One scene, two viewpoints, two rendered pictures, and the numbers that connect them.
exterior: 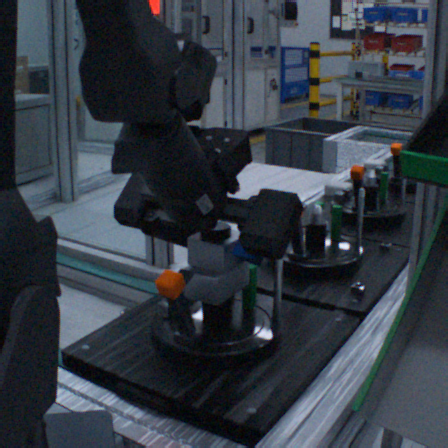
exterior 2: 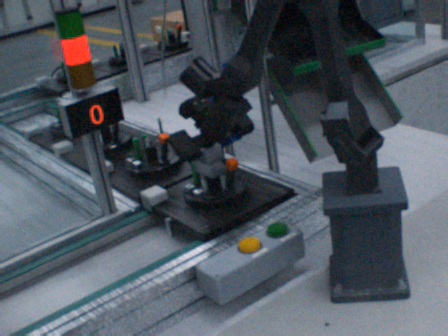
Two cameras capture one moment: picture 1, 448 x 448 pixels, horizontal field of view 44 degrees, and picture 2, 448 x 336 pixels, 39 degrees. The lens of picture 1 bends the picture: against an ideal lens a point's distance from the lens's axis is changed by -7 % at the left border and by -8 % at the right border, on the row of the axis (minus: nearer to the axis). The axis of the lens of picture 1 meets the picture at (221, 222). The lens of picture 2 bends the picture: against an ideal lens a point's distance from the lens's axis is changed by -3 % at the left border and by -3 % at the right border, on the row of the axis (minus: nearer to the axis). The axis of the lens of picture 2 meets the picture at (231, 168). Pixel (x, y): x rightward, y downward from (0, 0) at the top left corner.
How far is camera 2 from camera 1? 118 cm
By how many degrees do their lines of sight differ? 62
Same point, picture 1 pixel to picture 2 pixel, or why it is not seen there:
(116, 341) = (204, 219)
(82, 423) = (329, 175)
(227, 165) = not seen: hidden behind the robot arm
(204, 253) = (213, 153)
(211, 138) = (196, 103)
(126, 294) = (119, 235)
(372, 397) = (311, 152)
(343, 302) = not seen: hidden behind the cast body
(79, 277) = (80, 252)
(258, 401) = (275, 187)
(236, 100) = not seen: outside the picture
